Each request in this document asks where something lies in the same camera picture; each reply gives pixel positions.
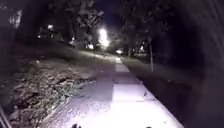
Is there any bright street lamp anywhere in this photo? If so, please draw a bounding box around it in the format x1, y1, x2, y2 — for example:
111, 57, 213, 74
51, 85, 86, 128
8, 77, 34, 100
97, 27, 111, 49

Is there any thin tree trunk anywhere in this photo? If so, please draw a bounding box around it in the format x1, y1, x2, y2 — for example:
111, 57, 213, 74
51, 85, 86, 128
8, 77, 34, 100
147, 38, 155, 73

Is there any grey concrete slab path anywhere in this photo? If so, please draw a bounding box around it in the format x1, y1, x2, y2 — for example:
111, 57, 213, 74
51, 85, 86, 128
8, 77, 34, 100
39, 57, 185, 128

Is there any dark grass strip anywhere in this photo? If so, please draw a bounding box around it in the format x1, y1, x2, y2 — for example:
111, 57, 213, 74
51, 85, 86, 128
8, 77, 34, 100
121, 56, 224, 128

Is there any leaf-strewn grass verge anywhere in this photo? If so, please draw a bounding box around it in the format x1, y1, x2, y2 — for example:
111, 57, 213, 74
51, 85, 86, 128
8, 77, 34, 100
0, 43, 116, 128

